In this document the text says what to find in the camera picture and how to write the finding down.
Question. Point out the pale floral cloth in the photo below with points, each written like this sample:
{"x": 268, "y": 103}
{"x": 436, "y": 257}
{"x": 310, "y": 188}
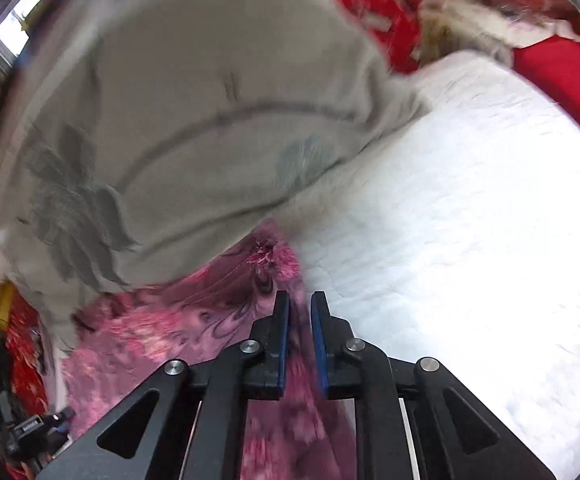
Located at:
{"x": 460, "y": 25}

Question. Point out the purple floral shirt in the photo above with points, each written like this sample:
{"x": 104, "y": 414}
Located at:
{"x": 144, "y": 330}

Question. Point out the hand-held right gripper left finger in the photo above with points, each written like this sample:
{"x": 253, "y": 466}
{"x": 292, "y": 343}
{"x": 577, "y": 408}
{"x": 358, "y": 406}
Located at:
{"x": 283, "y": 350}

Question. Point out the red cushion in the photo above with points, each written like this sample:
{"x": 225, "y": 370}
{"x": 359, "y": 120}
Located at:
{"x": 570, "y": 75}

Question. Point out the grey floral pillow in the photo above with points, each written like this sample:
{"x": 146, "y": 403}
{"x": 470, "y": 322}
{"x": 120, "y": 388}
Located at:
{"x": 194, "y": 85}

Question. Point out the red patterned blanket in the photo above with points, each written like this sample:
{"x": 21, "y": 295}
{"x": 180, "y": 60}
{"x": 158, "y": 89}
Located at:
{"x": 370, "y": 5}

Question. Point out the white quilted bedspread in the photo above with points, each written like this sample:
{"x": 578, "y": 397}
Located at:
{"x": 470, "y": 210}

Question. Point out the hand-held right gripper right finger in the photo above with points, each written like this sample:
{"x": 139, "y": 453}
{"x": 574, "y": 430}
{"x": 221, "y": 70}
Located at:
{"x": 320, "y": 355}

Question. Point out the window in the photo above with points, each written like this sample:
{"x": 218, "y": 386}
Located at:
{"x": 14, "y": 35}

